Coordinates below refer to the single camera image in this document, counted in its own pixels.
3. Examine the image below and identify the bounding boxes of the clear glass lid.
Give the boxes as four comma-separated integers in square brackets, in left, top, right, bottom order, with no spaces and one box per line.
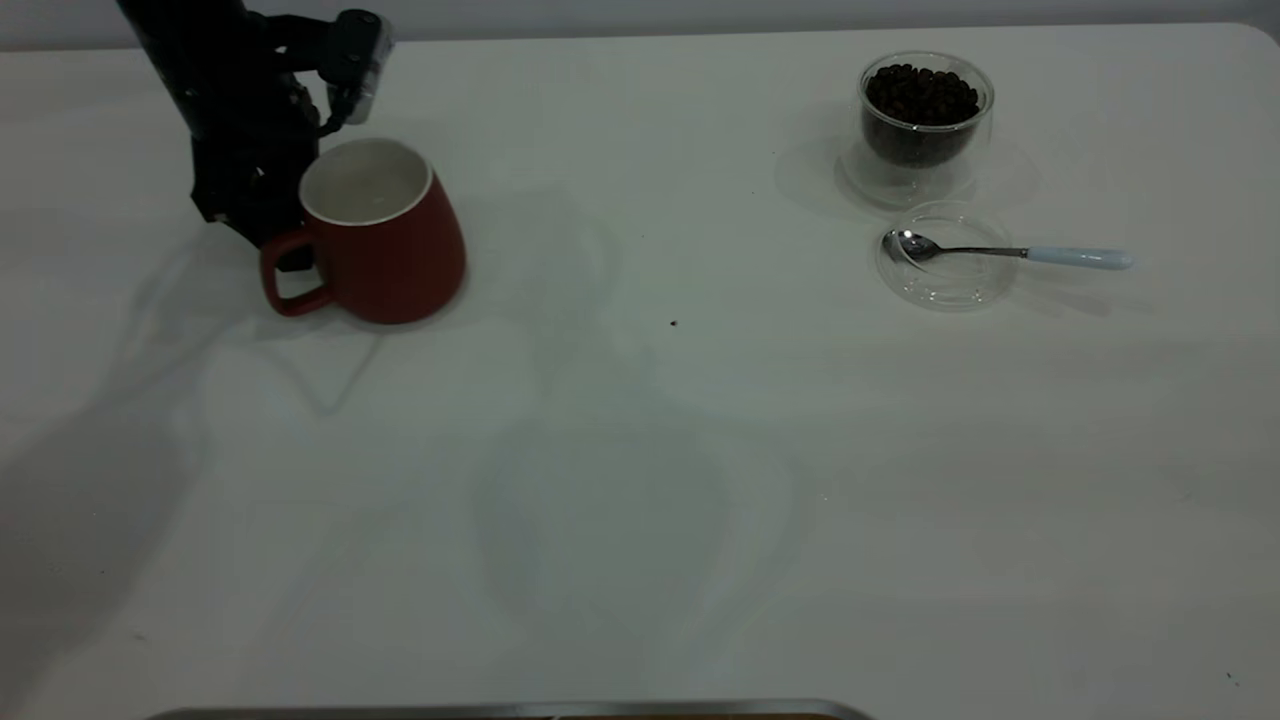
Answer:
[875,200,1019,312]

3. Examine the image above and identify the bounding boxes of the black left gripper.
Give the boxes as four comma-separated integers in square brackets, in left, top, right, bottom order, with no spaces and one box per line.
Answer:
[190,95,326,273]

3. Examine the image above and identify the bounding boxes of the spoon with pale blue handle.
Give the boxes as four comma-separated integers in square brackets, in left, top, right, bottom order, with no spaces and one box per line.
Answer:
[882,229,1136,272]

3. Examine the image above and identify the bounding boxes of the red ceramic mug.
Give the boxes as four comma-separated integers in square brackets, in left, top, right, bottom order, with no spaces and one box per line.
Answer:
[260,138,467,326]

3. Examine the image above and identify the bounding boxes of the clear glass jar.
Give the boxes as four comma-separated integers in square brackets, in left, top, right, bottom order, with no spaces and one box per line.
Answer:
[838,52,996,211]

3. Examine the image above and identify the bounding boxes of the dark coffee beans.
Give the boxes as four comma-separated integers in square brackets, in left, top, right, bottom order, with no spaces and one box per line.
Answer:
[864,64,981,169]

